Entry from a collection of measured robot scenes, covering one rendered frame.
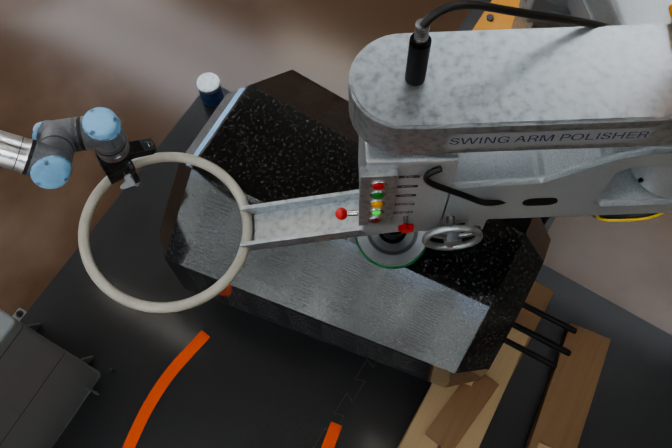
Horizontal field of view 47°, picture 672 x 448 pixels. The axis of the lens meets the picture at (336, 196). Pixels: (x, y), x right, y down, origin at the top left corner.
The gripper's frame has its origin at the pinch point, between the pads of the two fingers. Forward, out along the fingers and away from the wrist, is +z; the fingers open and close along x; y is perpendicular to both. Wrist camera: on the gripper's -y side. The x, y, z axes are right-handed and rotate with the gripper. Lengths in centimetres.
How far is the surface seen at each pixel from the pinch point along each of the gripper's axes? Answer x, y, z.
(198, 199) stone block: 12.5, -13.8, 10.0
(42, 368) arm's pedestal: 25, 54, 41
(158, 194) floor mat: -32, -9, 89
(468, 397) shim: 106, -64, 61
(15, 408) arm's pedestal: 32, 67, 43
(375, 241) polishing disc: 56, -50, -3
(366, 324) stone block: 73, -38, 17
